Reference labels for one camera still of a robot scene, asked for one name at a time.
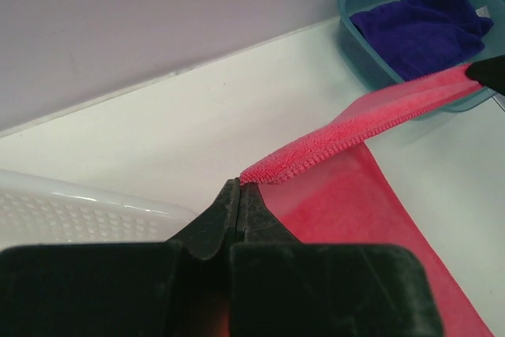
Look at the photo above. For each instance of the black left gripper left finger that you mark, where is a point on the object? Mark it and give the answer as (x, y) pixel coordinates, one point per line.
(179, 287)

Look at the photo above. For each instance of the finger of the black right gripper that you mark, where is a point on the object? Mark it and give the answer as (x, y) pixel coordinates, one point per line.
(489, 73)

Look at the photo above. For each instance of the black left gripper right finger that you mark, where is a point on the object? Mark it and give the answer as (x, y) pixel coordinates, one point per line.
(280, 286)

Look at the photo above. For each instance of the purple towel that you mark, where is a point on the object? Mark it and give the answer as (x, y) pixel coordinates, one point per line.
(419, 37)

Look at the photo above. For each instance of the pink towel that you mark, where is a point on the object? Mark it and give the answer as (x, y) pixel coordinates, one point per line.
(327, 187)

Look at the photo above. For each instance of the teal translucent plastic bin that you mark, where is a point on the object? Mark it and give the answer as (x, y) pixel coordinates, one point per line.
(363, 49)

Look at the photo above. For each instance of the white plastic mesh basket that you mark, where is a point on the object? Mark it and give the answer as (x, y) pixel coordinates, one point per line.
(37, 210)

